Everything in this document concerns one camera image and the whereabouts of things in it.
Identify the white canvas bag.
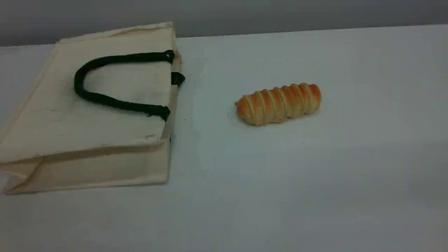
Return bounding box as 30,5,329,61
0,22,186,195

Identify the long striped golden bread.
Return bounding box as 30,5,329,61
234,83,322,126

